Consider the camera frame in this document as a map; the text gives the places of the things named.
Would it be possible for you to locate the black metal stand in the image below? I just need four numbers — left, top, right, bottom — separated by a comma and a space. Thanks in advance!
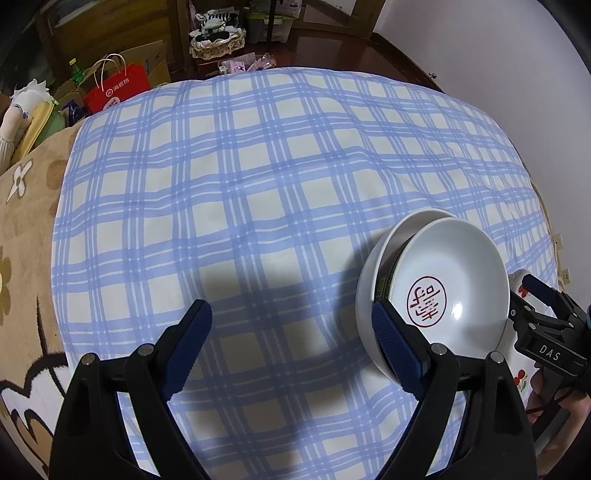
259, 0, 296, 43

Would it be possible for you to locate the lace-trimmed basket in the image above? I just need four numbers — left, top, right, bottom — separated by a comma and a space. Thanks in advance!
189, 30, 245, 61

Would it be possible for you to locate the yellow green bag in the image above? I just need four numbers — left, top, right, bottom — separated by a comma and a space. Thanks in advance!
18, 99, 68, 153

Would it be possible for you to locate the blue white plaid cloth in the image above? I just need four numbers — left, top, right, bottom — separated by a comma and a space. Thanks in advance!
52, 67, 561, 480

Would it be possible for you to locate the wooden cabinet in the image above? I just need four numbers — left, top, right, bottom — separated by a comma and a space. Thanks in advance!
37, 0, 375, 75

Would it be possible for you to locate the plain white bowl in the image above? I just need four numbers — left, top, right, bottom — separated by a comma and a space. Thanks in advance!
355, 209, 462, 386

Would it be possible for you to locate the pink printed packet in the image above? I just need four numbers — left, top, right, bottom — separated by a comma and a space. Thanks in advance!
217, 55, 259, 75

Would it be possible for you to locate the red patterned bowl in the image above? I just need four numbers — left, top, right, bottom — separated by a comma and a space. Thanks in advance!
376, 217, 510, 358

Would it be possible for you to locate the brown printed blanket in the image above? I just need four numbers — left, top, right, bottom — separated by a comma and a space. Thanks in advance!
0, 124, 90, 462

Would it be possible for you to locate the clear storage box green lid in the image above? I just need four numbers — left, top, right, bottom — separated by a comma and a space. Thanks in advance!
245, 9, 294, 44

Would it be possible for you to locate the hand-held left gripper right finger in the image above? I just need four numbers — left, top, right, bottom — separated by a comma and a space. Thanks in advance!
372, 299, 539, 480

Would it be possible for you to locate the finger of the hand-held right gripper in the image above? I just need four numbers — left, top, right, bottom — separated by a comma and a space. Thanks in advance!
508, 290, 572, 342
522, 274, 590, 332

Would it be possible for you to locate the cardboard box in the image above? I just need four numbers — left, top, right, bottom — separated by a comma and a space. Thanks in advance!
117, 39, 169, 88

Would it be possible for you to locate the blue printed packet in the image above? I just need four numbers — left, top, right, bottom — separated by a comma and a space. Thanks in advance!
60, 99, 86, 125

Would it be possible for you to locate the red paper bag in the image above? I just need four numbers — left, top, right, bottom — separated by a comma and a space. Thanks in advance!
82, 54, 153, 114

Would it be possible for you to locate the black white striped cloth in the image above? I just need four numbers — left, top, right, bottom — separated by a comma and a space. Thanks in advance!
189, 7, 241, 40

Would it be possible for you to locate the person's right hand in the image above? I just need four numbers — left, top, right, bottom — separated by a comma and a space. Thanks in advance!
526, 367, 591, 445

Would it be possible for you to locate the white plush doll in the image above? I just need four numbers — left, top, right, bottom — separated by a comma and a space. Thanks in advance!
0, 78, 51, 162

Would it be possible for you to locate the white cherry print plate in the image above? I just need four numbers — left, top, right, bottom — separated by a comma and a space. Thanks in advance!
499, 268, 539, 395

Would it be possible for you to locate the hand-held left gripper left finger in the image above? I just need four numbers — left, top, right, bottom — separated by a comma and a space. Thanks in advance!
50, 299, 213, 480

